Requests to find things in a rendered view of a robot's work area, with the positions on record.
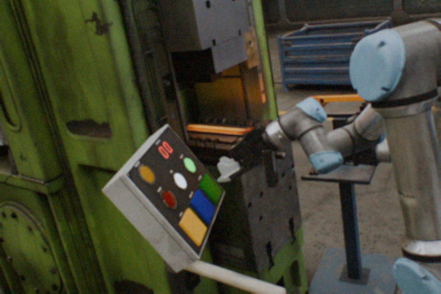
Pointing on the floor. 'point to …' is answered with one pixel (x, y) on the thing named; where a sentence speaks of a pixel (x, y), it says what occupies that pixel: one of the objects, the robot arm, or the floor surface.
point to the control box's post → (176, 280)
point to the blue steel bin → (322, 52)
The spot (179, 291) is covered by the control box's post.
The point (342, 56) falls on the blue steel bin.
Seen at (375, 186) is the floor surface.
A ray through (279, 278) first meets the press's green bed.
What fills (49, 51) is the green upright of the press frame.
